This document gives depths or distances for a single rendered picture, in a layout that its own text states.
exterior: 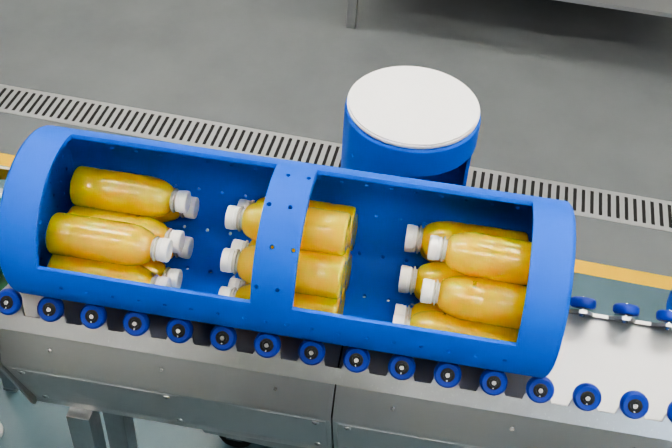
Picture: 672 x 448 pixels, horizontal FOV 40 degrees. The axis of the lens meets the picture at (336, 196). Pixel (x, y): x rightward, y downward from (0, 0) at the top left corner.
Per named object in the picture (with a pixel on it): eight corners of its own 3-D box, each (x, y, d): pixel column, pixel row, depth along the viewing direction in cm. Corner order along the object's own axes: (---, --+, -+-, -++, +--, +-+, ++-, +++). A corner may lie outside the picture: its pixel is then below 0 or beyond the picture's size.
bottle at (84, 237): (50, 261, 153) (156, 278, 152) (40, 237, 148) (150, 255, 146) (64, 227, 157) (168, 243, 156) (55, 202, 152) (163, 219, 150)
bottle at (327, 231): (344, 246, 143) (229, 229, 145) (344, 262, 150) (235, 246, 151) (351, 205, 146) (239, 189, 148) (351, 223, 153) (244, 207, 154)
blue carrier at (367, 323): (537, 411, 151) (577, 313, 129) (21, 325, 159) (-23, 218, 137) (542, 271, 169) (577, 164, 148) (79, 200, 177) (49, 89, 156)
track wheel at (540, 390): (557, 379, 149) (555, 376, 151) (528, 375, 150) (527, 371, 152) (552, 406, 150) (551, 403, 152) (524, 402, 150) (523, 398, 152)
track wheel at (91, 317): (105, 305, 156) (109, 303, 158) (79, 301, 156) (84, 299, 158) (102, 332, 156) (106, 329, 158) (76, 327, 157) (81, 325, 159)
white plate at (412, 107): (325, 119, 188) (324, 124, 189) (454, 161, 180) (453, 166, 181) (378, 52, 207) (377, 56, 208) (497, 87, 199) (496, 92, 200)
